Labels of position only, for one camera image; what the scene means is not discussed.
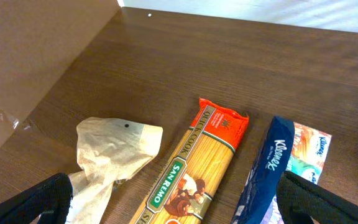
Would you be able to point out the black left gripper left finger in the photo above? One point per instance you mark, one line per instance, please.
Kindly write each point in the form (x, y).
(49, 201)

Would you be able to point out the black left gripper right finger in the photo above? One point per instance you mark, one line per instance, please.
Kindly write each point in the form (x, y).
(301, 201)

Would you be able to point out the Kleenex tissue multipack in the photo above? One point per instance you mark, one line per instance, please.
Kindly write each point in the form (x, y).
(286, 146)

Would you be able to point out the beige paper bag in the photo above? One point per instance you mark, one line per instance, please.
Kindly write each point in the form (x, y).
(108, 151)

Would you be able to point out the San Remo spaghetti packet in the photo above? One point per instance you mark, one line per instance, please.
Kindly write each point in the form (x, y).
(185, 188)

